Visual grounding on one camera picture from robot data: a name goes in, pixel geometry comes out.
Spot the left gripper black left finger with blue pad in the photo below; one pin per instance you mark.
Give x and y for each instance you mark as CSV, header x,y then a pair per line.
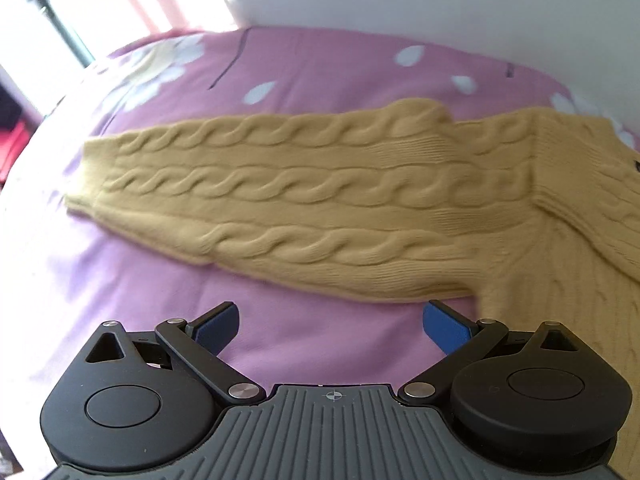
x,y
197,346

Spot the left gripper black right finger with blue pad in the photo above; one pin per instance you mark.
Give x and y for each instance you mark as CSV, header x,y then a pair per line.
x,y
463,341

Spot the mustard cable knit sweater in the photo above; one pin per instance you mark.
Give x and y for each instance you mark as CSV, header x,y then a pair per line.
x,y
534,212

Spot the pink floral bed sheet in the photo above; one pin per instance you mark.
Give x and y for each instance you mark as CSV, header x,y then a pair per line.
x,y
62,274

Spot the red object beside bed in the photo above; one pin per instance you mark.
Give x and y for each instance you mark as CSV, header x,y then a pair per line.
x,y
12,143

